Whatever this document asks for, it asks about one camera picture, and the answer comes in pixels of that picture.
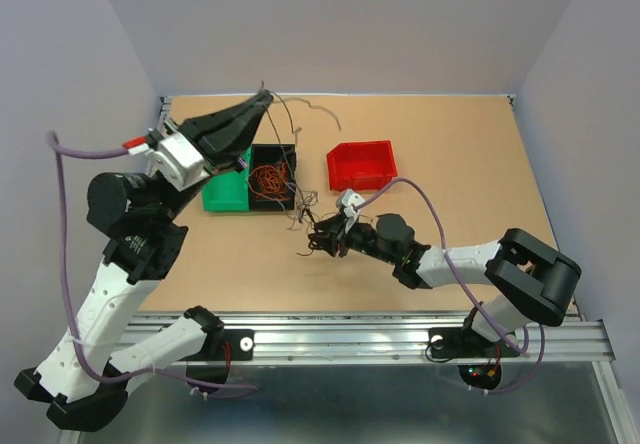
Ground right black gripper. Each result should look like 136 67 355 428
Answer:
307 211 398 265

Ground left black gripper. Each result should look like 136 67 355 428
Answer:
155 89 275 222

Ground black and orange cables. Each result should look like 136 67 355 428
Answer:
295 213 346 259

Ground thin grey cable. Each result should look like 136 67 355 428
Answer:
259 81 344 233

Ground orange cable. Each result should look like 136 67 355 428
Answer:
247 161 292 200

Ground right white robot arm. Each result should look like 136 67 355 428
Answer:
309 213 582 361

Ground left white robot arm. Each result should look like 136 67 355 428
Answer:
14 89 273 432

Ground green plastic bin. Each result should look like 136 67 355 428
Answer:
201 150 251 213

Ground black plastic bin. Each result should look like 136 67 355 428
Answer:
248 144 297 212

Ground red plastic bin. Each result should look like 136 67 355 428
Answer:
326 140 398 192

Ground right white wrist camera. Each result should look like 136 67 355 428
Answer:
336 189 365 233

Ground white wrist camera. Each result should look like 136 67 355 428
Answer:
336 189 365 233
147 117 213 191

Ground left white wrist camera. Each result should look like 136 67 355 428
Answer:
147 117 213 191

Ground aluminium table side frame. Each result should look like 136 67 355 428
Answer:
107 94 174 315

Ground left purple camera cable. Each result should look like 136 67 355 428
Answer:
45 131 259 400

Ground aluminium mounting rail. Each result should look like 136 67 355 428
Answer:
220 311 615 367

